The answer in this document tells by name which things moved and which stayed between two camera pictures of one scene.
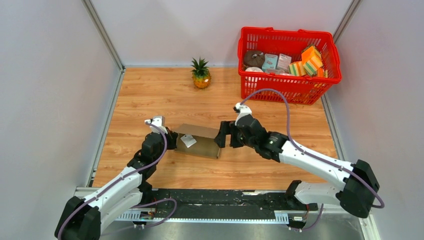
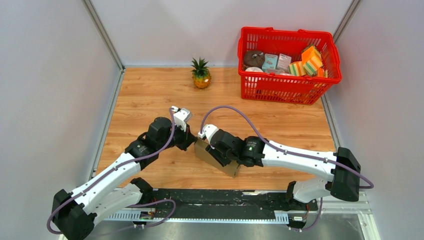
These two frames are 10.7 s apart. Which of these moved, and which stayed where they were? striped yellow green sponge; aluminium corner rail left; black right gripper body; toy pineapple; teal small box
Moved: black right gripper body
Stayed: toy pineapple; aluminium corner rail left; striped yellow green sponge; teal small box
